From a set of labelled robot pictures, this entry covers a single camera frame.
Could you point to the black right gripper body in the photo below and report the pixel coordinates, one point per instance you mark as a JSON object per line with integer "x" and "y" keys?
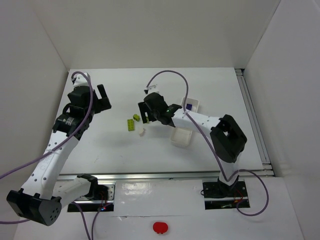
{"x": 144, "y": 113}

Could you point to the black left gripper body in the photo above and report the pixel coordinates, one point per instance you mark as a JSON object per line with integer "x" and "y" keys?
{"x": 99, "y": 104}

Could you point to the blue lego brick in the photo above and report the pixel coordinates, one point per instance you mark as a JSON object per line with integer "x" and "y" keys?
{"x": 189, "y": 107}

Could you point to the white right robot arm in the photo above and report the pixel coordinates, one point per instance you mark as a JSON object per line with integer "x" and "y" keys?
{"x": 222, "y": 134}

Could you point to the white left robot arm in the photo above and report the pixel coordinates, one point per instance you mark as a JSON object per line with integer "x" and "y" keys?
{"x": 38, "y": 199}

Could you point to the small green lego brick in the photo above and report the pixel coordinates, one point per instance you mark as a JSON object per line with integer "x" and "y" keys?
{"x": 136, "y": 117}

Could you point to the large green lego brick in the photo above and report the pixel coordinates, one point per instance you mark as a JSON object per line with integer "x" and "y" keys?
{"x": 130, "y": 125}

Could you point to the white lego piece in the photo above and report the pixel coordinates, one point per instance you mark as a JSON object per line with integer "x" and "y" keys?
{"x": 141, "y": 131}

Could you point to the white divided plastic tray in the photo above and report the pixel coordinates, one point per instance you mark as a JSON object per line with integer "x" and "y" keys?
{"x": 181, "y": 137}

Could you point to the red round button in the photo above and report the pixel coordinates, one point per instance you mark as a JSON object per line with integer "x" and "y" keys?
{"x": 160, "y": 227}

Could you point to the aluminium front rail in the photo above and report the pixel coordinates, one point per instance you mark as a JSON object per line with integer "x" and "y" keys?
{"x": 161, "y": 175}

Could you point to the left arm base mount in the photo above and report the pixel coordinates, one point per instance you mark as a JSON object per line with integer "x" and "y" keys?
{"x": 103, "y": 199}

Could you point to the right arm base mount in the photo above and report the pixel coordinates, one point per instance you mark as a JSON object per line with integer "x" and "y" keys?
{"x": 217, "y": 198}

